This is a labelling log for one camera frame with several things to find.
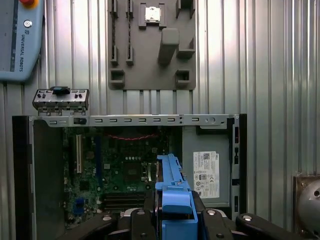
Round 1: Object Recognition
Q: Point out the brown square base plate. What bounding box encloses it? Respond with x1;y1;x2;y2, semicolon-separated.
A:
292;174;320;240

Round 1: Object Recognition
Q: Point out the blue pin header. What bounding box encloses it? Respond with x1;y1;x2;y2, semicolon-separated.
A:
74;196;85;211

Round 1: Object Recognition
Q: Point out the CPU socket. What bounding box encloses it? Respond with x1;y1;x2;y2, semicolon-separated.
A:
123;161;146;183

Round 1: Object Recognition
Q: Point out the white expansion slot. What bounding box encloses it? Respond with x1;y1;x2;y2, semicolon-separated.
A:
75;133;83;175

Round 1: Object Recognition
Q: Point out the black latch with teal tab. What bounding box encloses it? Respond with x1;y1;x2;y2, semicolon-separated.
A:
51;86;71;95

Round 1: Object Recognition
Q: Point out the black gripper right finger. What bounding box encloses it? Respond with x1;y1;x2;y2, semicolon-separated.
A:
192;192;301;240

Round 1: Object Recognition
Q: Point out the red black twisted wire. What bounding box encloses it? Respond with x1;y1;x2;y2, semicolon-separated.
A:
107;133;157;141

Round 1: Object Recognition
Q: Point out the pale blue teach pendant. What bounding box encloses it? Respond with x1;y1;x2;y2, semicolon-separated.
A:
0;0;46;83

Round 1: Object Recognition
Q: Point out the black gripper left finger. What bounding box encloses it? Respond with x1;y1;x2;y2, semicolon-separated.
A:
53;207;158;240

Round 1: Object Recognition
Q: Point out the green motherboard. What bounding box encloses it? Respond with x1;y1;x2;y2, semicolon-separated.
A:
62;126;181;226

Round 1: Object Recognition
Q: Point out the grey parts rack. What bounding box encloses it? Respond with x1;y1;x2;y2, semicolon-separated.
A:
107;0;197;91

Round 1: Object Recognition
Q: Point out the blue RAM stick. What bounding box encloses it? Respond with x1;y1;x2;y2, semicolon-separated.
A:
126;0;134;65
111;0;119;65

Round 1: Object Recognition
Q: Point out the metal expansion card bracket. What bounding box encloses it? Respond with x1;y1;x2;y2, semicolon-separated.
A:
31;87;90;116

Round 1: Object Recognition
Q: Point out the black open PC case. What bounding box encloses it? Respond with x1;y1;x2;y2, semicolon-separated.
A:
11;113;248;240

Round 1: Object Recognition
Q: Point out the silver CPU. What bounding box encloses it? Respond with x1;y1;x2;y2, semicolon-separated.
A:
144;6;161;23

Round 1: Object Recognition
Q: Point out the blue expansion slot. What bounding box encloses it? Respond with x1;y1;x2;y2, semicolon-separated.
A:
94;136;103;177

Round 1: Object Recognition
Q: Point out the hard disk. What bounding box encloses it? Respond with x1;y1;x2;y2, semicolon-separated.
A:
154;153;200;240

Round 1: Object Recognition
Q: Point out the grey power supply unit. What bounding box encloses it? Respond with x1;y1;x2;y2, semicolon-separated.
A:
182;126;232;207

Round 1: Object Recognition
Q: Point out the black RAM slot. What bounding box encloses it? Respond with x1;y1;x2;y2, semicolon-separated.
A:
103;192;146;202
103;201;146;211

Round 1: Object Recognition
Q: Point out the metal socket cover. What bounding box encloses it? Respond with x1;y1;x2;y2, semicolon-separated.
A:
143;161;159;183

